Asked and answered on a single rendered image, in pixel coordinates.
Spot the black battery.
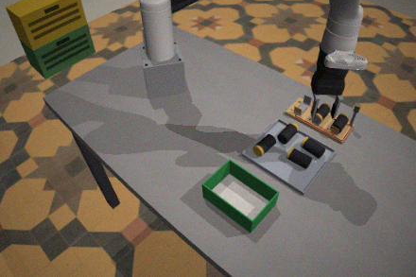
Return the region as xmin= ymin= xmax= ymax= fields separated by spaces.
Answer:
xmin=277 ymin=122 xmax=299 ymax=145
xmin=316 ymin=104 xmax=330 ymax=123
xmin=286 ymin=147 xmax=312 ymax=169
xmin=301 ymin=137 xmax=325 ymax=159
xmin=252 ymin=134 xmax=276 ymax=157
xmin=331 ymin=113 xmax=349 ymax=133

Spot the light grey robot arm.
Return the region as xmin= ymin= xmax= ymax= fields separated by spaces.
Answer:
xmin=139 ymin=0 xmax=363 ymax=61

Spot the green open-top box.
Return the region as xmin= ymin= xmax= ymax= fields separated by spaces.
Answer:
xmin=203 ymin=161 xmax=279 ymax=234

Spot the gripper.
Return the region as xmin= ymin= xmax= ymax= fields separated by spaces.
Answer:
xmin=311 ymin=27 xmax=368 ymax=119

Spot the wooden battery holder board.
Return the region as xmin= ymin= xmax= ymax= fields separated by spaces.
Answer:
xmin=285 ymin=95 xmax=361 ymax=144

